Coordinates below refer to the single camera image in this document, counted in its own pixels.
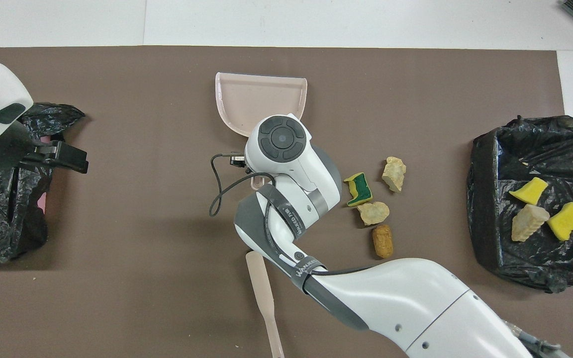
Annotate brown cork shaped sponge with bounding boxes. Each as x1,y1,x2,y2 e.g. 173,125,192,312
372,224,395,259

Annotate small green yellow sponge piece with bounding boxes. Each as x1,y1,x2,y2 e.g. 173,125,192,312
509,177,549,205

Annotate pink plastic basket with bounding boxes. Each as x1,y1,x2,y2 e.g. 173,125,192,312
37,137,52,214

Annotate brown table mat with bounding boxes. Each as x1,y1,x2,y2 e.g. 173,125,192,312
0,46,573,358

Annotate beige plastic dustpan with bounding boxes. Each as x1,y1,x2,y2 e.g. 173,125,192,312
215,72,308,190

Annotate notched green yellow sponge piece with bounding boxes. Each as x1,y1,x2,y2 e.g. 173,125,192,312
343,172,374,207

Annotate black bag lined bin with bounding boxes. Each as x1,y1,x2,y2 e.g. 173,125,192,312
467,115,573,294

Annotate beige sponge chunk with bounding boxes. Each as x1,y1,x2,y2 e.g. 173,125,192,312
357,201,390,226
382,157,407,192
511,204,550,243

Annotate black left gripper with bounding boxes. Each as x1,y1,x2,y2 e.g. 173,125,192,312
0,122,90,175

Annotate beige hand brush black bristles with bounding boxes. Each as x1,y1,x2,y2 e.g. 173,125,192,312
245,251,286,358

